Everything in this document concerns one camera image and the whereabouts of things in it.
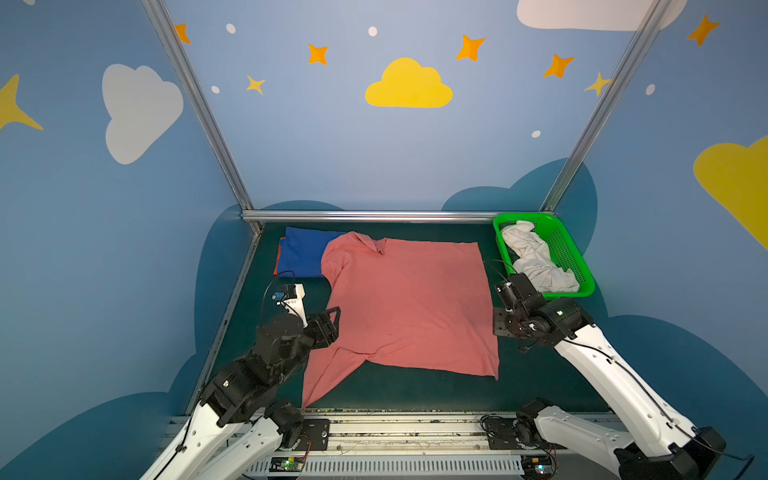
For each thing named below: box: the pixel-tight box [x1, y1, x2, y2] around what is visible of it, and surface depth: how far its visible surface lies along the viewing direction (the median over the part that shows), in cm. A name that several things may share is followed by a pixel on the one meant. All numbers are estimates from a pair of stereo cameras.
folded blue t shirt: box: [278, 227, 344, 278], surface depth 110 cm
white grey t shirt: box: [501, 220, 580, 293], surface depth 109 cm
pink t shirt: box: [302, 231, 500, 407], surface depth 99 cm
